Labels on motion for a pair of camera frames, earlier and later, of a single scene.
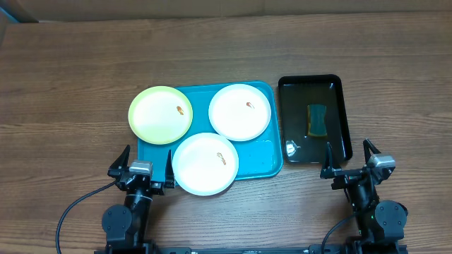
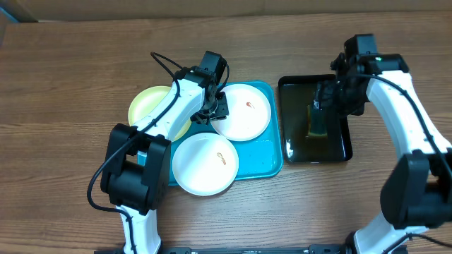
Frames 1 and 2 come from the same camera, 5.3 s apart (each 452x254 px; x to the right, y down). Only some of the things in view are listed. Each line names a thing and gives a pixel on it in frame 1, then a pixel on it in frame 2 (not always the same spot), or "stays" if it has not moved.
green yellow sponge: (316, 120) stays
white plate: (205, 164) stays
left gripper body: (157, 189) -> (218, 111)
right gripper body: (346, 182) -> (341, 101)
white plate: (239, 112) stays
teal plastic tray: (258, 158) stays
